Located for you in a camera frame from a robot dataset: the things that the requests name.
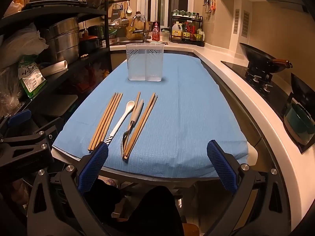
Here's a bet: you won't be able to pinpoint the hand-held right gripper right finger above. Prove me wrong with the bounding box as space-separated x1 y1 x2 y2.
204 140 292 236

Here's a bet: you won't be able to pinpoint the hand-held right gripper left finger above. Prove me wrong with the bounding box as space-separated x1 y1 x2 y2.
27 141 110 236

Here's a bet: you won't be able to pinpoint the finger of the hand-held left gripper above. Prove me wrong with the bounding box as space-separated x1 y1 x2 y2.
0 109 32 138
0 125 57 175

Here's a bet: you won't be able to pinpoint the bunch of wooden chopsticks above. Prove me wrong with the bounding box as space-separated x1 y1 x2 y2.
87 91 158 159

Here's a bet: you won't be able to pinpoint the wooden handled knife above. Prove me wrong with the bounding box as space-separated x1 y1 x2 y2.
122 100 145 161

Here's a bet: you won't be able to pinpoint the clear plastic utensil holder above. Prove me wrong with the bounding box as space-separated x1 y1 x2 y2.
125 43 165 82

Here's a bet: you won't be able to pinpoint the clear plastic bag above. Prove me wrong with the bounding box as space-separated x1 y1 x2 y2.
0 74 24 118

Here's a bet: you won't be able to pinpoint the green food packet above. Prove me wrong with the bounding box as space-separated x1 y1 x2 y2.
18 58 47 99

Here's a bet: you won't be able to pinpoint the white ceramic spoon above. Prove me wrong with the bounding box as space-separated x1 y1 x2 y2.
103 100 136 150

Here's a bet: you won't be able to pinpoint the white paper roll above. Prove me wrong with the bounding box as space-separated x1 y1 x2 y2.
39 60 68 77

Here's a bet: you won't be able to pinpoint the blue table cloth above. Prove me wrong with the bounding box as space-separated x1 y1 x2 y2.
52 53 248 179

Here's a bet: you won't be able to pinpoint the white plastic bag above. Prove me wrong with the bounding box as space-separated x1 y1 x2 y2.
0 23 48 63

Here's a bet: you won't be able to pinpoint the stacked steel pot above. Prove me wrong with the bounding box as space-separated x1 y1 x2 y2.
48 17 80 65

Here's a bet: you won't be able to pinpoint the green bowl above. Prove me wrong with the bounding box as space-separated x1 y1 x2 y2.
283 103 315 146

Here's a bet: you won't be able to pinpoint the black gas stove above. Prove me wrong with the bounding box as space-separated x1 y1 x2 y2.
221 61 315 154

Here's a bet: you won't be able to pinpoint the red lidded pot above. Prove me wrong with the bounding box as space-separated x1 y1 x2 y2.
80 32 100 53

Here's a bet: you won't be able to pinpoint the orange plastic bag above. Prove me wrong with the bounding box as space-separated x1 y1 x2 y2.
4 0 26 18

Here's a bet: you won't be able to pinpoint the black frying pan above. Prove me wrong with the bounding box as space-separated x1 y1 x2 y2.
290 73 315 104

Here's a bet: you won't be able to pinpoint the black shelving rack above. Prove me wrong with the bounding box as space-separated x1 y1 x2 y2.
0 0 112 158

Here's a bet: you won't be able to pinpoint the steel sink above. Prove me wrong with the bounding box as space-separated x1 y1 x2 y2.
109 39 169 47

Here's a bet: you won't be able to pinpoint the black spice rack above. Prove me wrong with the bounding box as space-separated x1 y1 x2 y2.
170 15 205 47

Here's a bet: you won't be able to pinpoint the row of sauce bottles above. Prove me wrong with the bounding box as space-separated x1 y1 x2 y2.
183 22 205 42

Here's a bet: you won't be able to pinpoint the wooden cutting board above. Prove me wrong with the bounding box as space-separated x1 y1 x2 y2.
126 16 150 41

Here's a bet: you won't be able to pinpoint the yellow label oil bottle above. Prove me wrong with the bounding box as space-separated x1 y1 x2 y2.
171 22 183 42

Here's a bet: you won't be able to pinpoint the metal kitchen faucet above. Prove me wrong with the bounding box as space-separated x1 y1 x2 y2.
130 15 151 43

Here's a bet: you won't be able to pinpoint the red dish soap bottle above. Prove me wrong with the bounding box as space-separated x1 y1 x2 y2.
152 22 161 41

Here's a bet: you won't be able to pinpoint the row of spice jars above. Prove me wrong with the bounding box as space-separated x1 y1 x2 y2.
172 10 199 17

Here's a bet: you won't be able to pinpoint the hanging kitchen tools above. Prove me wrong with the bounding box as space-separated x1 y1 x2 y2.
203 0 217 14

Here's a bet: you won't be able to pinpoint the white framed window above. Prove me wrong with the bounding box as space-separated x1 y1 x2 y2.
138 0 191 30

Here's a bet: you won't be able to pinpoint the grey wall vent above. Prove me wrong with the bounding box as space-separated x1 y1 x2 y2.
242 10 251 37
234 8 240 33

